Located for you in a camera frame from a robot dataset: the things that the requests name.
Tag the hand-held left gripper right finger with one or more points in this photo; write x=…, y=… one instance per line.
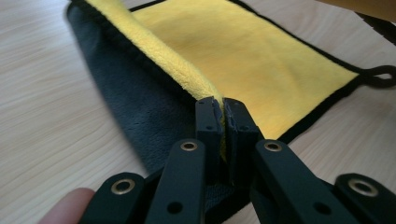
x=241, y=133

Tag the grey and yellow towel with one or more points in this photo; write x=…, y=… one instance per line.
x=249, y=56

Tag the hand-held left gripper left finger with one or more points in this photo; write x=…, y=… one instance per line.
x=210, y=118

